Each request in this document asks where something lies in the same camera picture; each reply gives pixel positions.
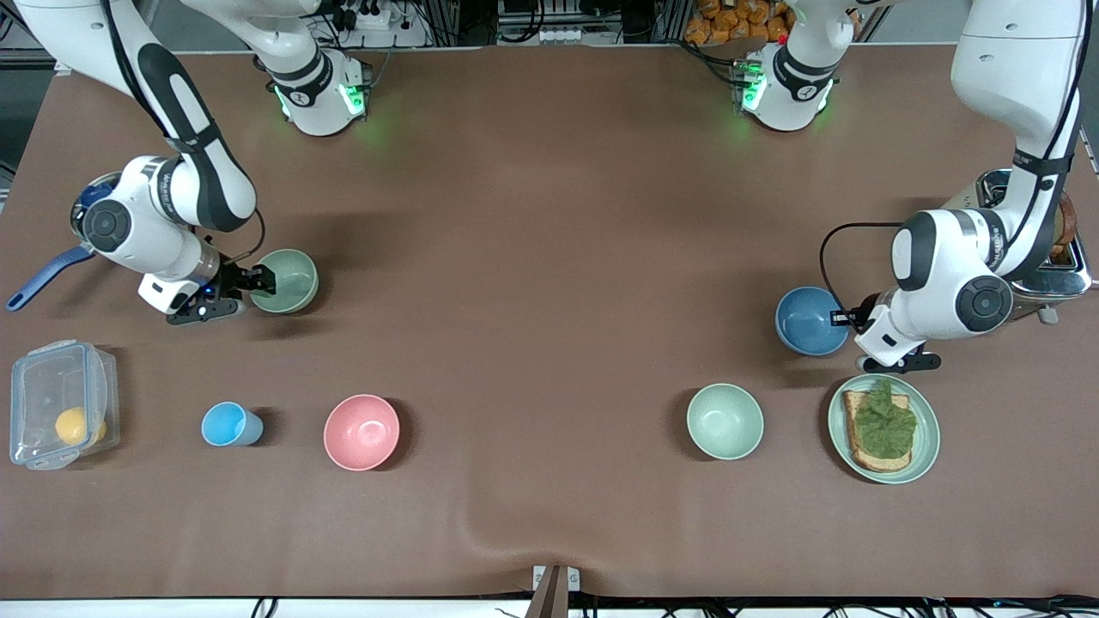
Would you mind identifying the light green bowl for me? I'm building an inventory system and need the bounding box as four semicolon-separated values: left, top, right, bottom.
687;383;764;461
249;249;319;315

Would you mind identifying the blue bowl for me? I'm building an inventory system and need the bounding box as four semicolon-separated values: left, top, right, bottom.
774;286;851;356

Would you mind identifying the pink bowl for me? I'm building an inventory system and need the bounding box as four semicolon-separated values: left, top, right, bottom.
324;394;401;471

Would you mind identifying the green lettuce leaf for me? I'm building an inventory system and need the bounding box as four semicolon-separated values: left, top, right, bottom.
853;379;918;459

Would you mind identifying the light green plate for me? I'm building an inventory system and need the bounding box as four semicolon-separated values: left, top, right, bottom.
828;373;941;485

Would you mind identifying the glass lid with blue knob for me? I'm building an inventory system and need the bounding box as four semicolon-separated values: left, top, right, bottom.
70;172;121;233

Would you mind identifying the toasted bread slice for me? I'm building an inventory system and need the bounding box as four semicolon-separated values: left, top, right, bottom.
842;391;913;473

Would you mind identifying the light blue cup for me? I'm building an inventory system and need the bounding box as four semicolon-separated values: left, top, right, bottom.
201;402;264;447

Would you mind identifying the clear plastic food container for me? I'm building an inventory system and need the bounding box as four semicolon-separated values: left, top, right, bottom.
9;340;120;471

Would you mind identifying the yellow lemon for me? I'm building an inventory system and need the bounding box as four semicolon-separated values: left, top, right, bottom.
55;407;107;446

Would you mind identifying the beige chrome toaster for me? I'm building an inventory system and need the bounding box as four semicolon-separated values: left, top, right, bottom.
944;169;1096;325

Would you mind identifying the brown bread slice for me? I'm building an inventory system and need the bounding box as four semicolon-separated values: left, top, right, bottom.
1052;193;1078;258

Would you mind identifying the white power strip with plugs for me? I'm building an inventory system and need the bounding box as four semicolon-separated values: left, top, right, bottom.
331;0;404;31

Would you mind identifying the bag of orange snacks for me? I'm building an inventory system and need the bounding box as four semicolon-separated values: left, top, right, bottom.
684;0;791;45

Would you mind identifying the brown table cover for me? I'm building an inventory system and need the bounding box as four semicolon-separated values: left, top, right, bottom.
0;43;1099;600

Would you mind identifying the white socket strip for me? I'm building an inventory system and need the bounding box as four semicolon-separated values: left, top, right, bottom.
537;26;623;45

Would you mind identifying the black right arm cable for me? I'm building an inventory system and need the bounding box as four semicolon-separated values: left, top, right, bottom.
210;206;267;269

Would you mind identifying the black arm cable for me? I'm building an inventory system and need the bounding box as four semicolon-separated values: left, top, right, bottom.
820;221;902;327
210;206;267;269

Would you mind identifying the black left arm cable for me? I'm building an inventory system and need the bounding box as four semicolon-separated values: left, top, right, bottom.
820;221;902;327

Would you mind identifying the black pot with blue handle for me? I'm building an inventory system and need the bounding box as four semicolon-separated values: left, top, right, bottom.
7;172;130;312

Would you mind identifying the metal table edge bracket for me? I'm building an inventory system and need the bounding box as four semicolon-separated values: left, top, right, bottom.
532;565;581;618

